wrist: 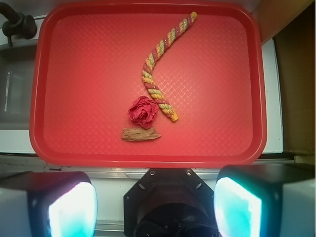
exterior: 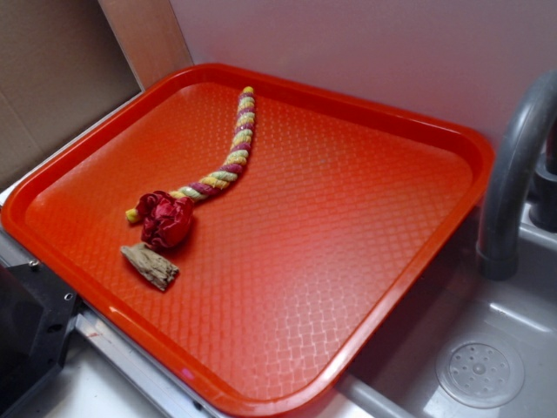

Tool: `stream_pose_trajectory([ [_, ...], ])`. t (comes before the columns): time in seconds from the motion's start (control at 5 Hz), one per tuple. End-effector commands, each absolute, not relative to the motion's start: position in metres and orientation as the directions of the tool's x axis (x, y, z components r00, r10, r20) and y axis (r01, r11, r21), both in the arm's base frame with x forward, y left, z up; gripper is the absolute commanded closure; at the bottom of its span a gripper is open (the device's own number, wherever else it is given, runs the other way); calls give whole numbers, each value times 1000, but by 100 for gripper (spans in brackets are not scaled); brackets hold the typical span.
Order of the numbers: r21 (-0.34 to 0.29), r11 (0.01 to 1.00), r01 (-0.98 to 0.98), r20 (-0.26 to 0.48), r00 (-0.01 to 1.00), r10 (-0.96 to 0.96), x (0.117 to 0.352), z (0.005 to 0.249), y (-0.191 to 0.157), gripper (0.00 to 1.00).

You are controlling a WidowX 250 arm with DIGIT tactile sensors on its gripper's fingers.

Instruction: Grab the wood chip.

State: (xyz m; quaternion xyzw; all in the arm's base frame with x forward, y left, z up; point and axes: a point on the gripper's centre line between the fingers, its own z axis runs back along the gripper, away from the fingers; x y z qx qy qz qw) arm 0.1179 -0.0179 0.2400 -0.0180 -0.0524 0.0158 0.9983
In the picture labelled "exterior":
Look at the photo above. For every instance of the brown wood chip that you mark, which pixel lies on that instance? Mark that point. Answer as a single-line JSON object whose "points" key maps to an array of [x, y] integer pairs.
{"points": [[155, 268]]}

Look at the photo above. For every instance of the orange plastic tray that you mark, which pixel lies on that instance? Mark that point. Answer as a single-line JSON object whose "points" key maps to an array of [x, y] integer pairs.
{"points": [[285, 276]]}

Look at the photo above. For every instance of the red crumpled cloth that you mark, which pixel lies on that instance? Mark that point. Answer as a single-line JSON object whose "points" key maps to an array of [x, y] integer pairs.
{"points": [[166, 219]]}

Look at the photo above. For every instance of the grey plastic faucet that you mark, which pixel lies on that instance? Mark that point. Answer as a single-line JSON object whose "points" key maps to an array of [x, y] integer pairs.
{"points": [[512, 177]]}

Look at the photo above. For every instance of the grey toy sink basin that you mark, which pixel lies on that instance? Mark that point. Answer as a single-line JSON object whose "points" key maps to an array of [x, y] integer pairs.
{"points": [[394, 373]]}

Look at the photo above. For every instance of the round sink drain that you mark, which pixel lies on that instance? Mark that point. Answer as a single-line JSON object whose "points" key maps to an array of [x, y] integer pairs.
{"points": [[480, 370]]}

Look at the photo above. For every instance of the brown cardboard panel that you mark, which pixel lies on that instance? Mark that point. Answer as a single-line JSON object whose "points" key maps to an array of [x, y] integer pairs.
{"points": [[67, 64]]}

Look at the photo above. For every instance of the black faucet knob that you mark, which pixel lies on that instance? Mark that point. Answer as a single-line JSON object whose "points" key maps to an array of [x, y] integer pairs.
{"points": [[543, 210]]}

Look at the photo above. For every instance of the aluminium frame rail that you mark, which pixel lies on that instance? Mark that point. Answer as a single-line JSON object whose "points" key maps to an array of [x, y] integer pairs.
{"points": [[104, 374]]}

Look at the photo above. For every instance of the black metal bracket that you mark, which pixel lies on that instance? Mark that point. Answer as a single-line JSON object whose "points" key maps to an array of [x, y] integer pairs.
{"points": [[38, 311]]}

